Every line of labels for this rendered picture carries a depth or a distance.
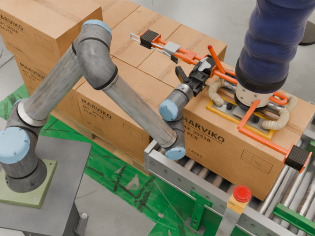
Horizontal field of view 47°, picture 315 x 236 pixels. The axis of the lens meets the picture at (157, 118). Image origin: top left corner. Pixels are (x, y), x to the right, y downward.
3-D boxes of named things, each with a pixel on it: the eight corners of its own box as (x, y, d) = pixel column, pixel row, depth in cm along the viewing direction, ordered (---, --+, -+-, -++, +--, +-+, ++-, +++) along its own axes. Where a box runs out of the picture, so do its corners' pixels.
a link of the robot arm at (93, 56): (91, 55, 117) (192, 157, 160) (94, 33, 125) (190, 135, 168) (64, 70, 122) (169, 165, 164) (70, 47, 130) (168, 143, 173)
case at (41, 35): (107, 53, 260) (101, 5, 228) (67, 86, 240) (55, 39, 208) (47, 21, 280) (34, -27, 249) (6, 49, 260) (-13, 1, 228)
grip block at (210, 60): (220, 68, 182) (221, 59, 177) (210, 79, 177) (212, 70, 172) (205, 61, 185) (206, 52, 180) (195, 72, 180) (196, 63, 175)
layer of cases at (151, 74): (219, 81, 301) (227, 44, 269) (149, 166, 250) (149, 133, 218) (107, 26, 340) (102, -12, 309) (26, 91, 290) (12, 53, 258)
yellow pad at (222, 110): (278, 127, 172) (281, 120, 169) (269, 141, 167) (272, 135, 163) (214, 96, 184) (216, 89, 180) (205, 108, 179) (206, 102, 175)
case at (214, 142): (292, 150, 212) (318, 106, 181) (263, 202, 192) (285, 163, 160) (204, 103, 233) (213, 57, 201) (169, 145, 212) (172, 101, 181)
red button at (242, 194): (252, 195, 145) (254, 190, 142) (244, 208, 142) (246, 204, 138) (236, 186, 147) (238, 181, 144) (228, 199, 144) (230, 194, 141)
